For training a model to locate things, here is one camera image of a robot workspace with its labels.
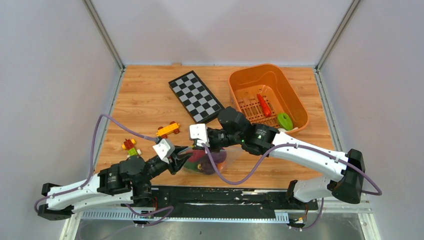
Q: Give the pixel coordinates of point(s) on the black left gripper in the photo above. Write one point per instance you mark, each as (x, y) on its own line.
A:
(179, 159)

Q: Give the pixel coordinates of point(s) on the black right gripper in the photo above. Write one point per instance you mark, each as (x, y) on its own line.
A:
(209, 137)

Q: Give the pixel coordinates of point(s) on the purple toy onion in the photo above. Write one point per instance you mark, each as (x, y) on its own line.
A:
(219, 157)

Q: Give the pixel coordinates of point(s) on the clear zip top bag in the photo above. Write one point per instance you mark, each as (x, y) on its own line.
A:
(233, 152)

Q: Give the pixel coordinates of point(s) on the red toy chili pepper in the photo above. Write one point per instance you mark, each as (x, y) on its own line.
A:
(196, 155)

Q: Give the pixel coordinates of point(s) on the dark purple toy apple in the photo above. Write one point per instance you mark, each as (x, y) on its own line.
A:
(206, 168)

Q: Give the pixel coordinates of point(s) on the green toy pepper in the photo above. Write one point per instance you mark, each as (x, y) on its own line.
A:
(191, 166)

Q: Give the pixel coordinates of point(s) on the orange plastic basket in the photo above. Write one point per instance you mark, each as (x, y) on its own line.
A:
(271, 83)

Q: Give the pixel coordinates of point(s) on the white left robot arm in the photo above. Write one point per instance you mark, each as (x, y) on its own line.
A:
(124, 183)

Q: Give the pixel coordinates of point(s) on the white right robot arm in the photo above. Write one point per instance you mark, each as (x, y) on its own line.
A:
(342, 173)

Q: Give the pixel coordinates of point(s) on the red green toy brick car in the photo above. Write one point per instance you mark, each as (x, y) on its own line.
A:
(129, 145)

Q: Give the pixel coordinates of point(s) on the yellow toy brick car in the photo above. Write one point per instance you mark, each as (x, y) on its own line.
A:
(164, 131)

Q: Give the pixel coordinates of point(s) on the black white chessboard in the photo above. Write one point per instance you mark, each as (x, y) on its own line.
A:
(196, 98)

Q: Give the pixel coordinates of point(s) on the orange red toy carrot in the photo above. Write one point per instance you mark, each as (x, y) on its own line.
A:
(264, 106)

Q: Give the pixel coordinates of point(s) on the green toy avocado half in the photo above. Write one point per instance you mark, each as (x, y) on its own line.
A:
(285, 121)

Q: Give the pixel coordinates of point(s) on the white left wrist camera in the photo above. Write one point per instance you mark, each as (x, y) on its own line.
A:
(164, 149)

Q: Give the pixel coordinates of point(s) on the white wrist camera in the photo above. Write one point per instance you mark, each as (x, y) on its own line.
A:
(198, 132)
(164, 149)

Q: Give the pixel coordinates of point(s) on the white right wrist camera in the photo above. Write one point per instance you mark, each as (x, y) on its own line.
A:
(198, 132)

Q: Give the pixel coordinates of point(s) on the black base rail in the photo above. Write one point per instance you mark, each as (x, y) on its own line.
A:
(221, 202)

